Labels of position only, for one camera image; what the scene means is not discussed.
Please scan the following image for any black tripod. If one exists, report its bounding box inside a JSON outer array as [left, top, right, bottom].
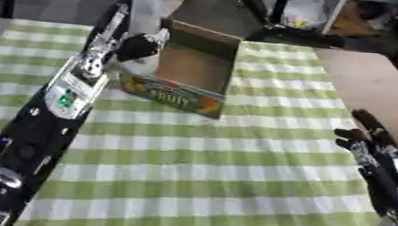
[[233, 0, 351, 50]]

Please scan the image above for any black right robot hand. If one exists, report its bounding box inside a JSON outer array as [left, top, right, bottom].
[[326, 106, 398, 219]]

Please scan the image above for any printed cardboard box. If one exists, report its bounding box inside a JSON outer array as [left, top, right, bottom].
[[115, 14, 246, 122]]

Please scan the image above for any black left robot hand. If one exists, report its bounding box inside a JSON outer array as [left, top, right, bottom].
[[81, 0, 176, 68]]

